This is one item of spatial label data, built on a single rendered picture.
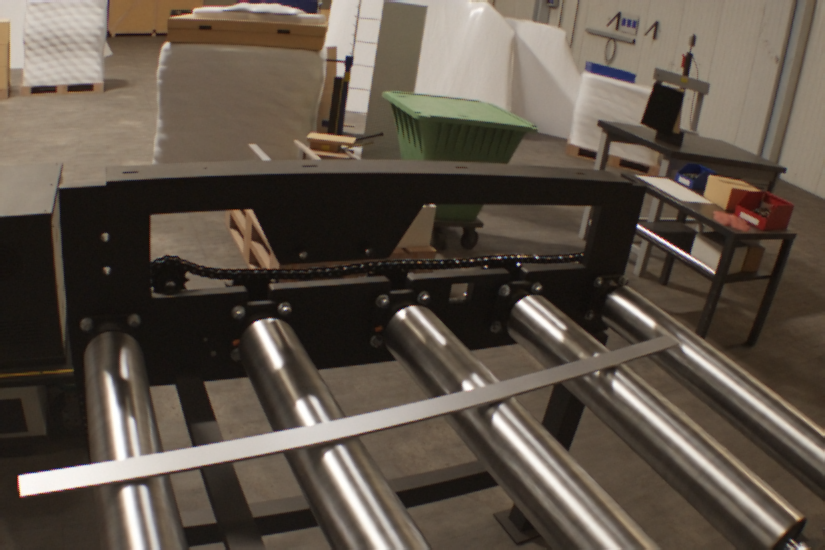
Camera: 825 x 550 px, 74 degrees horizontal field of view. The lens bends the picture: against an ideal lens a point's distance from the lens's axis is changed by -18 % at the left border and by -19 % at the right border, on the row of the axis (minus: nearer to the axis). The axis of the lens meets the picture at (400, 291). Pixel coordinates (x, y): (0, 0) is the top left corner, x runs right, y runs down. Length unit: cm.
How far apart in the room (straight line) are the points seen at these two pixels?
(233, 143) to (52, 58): 503
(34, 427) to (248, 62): 298
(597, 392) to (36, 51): 860
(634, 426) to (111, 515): 87
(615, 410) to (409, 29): 400
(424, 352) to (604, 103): 686
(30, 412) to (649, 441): 182
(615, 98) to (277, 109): 455
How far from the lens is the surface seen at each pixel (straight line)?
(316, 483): 89
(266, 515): 160
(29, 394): 218
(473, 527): 214
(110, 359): 108
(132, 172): 116
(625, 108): 791
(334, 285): 129
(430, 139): 373
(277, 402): 102
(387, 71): 492
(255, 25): 450
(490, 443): 103
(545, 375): 115
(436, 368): 115
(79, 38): 911
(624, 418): 120
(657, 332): 153
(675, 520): 245
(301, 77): 446
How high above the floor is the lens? 149
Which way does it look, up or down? 25 degrees down
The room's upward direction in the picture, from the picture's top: 9 degrees clockwise
